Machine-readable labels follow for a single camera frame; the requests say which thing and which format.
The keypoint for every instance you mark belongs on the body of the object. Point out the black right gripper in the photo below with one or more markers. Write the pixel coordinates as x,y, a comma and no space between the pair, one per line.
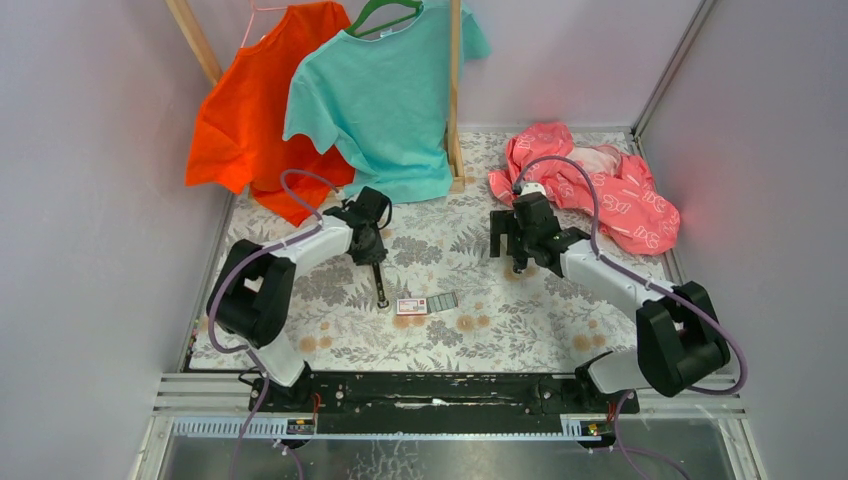
505,222

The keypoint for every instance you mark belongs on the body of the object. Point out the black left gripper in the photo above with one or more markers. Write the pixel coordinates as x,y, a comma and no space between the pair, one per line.
376,254

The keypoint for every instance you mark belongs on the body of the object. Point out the beige and black stapler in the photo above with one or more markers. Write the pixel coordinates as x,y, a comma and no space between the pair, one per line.
382,299

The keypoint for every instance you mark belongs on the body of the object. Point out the white red staple box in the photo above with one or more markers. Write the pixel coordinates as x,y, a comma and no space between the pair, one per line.
412,307

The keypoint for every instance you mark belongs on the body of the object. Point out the silver staple strip tray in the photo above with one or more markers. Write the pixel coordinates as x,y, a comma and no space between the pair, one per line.
442,302

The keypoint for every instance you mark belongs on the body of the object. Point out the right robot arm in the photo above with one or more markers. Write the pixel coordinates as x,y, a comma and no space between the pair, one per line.
676,346

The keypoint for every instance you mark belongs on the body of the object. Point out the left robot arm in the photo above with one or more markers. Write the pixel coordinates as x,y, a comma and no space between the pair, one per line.
252,295

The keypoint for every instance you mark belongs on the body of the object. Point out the pink patterned cloth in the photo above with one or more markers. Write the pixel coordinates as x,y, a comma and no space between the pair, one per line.
632,212

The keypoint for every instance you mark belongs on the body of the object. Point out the teal t-shirt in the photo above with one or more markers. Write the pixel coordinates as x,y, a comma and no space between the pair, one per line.
383,103

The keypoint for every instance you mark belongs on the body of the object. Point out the floral table mat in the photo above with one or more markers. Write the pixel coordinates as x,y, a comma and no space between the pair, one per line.
504,321

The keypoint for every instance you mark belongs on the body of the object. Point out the orange t-shirt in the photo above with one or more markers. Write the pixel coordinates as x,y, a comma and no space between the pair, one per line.
238,135

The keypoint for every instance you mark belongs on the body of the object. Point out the green clothes hanger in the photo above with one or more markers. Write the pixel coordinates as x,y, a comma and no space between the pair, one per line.
379,15

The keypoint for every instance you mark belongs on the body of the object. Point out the pink clothes hanger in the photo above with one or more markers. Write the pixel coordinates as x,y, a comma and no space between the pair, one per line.
264,16

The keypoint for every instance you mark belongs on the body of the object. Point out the wooden clothes rack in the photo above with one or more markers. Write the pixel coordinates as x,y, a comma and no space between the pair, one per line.
195,37

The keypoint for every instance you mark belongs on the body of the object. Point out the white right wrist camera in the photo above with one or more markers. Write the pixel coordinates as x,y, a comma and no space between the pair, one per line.
531,188

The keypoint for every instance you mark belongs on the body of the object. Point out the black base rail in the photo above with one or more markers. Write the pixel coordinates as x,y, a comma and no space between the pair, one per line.
421,403

